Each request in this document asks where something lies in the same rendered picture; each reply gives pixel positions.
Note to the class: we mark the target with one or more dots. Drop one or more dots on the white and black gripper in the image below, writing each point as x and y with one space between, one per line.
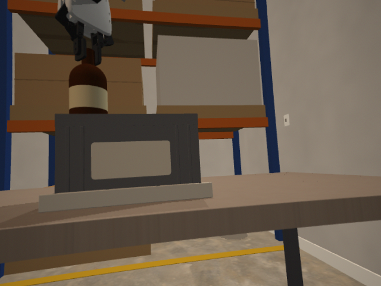
88 18

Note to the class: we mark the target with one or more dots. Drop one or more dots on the dark brown glass bottle with tan label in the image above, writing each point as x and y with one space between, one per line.
88 87

